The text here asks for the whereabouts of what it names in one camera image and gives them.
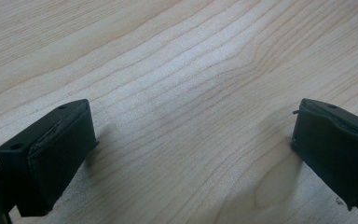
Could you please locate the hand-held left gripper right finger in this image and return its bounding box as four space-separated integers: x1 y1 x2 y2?
290 98 358 216

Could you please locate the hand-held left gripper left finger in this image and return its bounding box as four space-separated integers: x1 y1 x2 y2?
0 98 100 217

